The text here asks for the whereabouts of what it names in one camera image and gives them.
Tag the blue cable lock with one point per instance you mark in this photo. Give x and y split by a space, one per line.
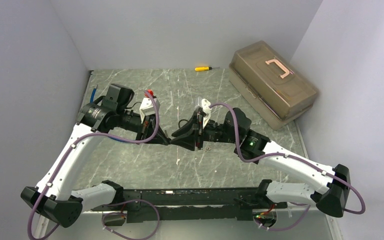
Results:
93 92

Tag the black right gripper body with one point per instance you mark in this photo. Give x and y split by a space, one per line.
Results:
198 134

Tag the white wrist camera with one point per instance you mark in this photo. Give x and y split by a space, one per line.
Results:
203 107
146 107

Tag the black cable padlock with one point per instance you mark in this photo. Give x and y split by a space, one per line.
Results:
180 121

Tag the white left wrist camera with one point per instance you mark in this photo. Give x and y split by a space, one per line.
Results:
146 107

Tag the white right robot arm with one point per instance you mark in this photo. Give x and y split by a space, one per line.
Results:
324 186

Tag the yellow screwdriver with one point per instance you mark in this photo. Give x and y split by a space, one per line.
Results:
205 68

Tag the brown translucent storage box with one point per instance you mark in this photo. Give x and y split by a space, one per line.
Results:
273 88

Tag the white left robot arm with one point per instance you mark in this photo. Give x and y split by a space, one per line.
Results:
54 197

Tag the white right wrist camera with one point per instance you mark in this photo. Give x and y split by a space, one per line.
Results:
203 107

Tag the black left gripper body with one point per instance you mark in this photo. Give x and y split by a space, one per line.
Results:
148 120

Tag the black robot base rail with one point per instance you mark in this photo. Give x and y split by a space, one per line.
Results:
173 204

